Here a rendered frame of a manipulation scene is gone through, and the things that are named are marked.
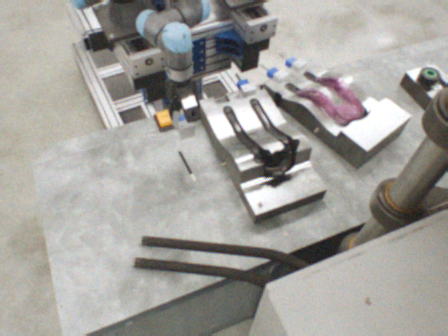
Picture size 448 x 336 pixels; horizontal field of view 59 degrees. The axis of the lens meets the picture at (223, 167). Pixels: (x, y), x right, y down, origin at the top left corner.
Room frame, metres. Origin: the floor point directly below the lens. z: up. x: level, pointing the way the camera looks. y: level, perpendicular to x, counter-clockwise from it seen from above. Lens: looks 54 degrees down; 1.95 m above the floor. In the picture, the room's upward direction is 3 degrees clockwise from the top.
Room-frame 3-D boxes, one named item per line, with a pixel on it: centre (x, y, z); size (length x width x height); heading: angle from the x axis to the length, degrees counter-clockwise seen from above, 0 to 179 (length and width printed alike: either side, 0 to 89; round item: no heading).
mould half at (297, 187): (0.89, -0.12, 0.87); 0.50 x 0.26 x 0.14; 25
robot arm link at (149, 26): (0.99, 0.20, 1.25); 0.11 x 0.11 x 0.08; 45
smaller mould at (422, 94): (1.25, -0.84, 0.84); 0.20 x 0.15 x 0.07; 25
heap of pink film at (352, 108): (1.12, -0.40, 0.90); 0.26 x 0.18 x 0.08; 43
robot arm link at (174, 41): (0.91, 0.15, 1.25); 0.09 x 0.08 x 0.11; 45
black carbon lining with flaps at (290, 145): (0.91, -0.12, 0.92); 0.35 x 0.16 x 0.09; 25
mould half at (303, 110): (1.12, -0.41, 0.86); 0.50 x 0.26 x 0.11; 43
